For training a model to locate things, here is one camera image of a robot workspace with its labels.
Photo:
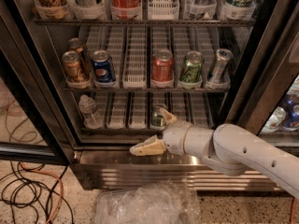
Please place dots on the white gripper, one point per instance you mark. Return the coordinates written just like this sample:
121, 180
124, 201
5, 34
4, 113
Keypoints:
173, 137

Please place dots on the clear plastic water bottle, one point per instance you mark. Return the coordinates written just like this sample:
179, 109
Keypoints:
90, 112

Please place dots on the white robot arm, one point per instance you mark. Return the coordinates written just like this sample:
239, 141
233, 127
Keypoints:
204, 144

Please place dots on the green soda can bottom shelf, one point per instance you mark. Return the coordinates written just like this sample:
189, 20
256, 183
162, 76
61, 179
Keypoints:
157, 120

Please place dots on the green soda can shelf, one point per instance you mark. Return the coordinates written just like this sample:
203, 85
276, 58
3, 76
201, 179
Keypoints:
191, 67
157, 120

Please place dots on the green soda can middle shelf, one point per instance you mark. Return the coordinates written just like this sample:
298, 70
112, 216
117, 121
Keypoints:
191, 67

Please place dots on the red soda can middle shelf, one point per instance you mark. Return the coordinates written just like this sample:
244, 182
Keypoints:
162, 66

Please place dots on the steel fridge base grille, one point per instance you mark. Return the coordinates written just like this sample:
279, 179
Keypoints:
118, 169

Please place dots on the right glass fridge door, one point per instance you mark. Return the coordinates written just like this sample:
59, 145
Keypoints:
267, 78

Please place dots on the glass fridge door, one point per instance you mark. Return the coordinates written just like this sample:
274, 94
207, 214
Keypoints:
22, 76
267, 78

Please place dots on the left glass fridge door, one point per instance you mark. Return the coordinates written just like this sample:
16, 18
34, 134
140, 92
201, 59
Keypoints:
22, 76

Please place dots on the red Coke can top shelf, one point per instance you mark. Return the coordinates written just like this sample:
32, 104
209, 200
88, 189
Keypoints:
125, 9

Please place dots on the clear plastic bag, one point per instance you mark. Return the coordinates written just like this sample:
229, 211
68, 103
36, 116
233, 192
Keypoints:
159, 203

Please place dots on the blue Pepsi can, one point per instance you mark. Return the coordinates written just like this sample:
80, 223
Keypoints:
103, 67

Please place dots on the slim silver can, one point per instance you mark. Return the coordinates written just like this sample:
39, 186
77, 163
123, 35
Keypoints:
217, 69

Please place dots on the gold can front left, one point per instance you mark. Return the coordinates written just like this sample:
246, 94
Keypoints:
74, 67

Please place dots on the white can behind right door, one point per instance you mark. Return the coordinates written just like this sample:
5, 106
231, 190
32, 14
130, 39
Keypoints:
275, 119

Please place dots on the gold can rear left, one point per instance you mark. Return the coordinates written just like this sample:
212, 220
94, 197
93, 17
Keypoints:
77, 45

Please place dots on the blue can behind right door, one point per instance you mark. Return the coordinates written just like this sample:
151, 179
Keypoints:
290, 104

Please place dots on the middle wire shelf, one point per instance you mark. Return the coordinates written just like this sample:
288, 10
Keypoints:
149, 90

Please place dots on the wire shelf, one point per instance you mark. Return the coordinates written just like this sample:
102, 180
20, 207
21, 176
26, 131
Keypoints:
149, 90
122, 131
178, 23

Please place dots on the bottom wire shelf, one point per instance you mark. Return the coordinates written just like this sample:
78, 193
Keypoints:
122, 131

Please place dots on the top wire shelf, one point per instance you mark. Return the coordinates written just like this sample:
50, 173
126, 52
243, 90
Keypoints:
178, 23

